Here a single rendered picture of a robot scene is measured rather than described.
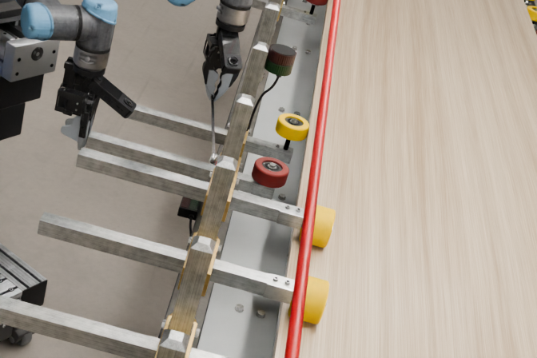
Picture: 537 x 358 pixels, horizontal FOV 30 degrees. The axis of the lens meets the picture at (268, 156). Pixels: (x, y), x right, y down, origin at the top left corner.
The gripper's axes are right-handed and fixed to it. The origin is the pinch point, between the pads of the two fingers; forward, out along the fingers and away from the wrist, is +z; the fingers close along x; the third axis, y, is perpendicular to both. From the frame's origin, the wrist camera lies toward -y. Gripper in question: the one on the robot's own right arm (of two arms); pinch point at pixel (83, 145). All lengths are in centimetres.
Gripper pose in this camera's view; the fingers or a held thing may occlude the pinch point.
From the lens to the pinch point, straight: 230.6
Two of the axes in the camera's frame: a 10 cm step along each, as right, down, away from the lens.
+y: -9.6, -2.7, -0.3
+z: -2.5, 8.4, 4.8
